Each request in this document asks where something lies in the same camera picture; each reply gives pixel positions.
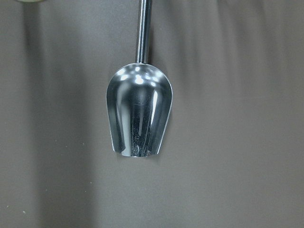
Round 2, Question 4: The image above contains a wooden cup stand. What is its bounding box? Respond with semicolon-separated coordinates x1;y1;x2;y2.
16;0;46;4

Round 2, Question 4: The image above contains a steel ice scoop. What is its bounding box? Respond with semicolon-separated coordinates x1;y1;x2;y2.
106;0;173;157

